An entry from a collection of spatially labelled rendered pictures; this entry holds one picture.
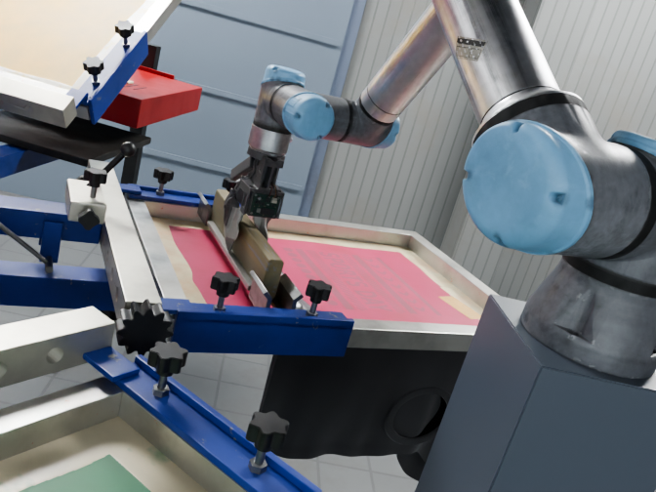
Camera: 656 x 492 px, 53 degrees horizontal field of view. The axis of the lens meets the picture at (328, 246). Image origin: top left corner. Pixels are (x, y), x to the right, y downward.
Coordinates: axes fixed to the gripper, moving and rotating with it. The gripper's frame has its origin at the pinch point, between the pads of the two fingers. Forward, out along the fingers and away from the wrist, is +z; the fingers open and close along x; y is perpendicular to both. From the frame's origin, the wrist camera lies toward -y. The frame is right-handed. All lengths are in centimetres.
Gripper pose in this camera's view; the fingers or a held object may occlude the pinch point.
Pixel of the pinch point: (240, 244)
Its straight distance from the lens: 131.3
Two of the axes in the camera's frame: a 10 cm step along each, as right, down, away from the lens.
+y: 3.8, 3.9, -8.4
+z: -2.6, 9.1, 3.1
